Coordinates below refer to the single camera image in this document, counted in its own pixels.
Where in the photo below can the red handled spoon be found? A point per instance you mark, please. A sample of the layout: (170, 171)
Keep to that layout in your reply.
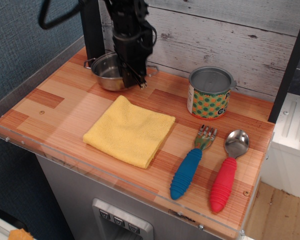
(236, 145)

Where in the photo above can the black upright post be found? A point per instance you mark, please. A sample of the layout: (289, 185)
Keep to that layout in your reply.
(92, 28)
(286, 81)

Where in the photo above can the clear acrylic table guard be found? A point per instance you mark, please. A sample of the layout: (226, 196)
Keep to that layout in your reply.
(49, 113)

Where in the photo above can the yellow folded towel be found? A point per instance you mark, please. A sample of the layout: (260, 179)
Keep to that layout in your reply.
(129, 133)

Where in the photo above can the black left upright post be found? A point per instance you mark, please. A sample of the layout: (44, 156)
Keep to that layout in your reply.
(92, 28)

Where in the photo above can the grey toy fridge cabinet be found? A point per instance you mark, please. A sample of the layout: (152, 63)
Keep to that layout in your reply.
(75, 192)

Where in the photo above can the toy food can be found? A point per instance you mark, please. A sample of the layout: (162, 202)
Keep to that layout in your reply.
(209, 92)

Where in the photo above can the blue handled fork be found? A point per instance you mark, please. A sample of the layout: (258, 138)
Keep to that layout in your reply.
(187, 169)

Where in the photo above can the small stainless steel pot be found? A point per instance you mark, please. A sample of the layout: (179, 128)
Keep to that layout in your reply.
(108, 69)

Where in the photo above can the black right upright post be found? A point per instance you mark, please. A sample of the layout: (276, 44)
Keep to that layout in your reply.
(286, 81)

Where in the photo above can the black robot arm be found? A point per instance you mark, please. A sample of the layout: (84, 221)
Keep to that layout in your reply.
(126, 15)

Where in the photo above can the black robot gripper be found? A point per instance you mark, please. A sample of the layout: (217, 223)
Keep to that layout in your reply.
(134, 49)

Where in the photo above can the silver dispenser button panel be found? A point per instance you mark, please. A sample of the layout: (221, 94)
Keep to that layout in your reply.
(116, 224)

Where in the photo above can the orange plush object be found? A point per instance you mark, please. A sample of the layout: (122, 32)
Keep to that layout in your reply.
(19, 234)

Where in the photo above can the white toy sink unit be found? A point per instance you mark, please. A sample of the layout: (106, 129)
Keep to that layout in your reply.
(281, 167)

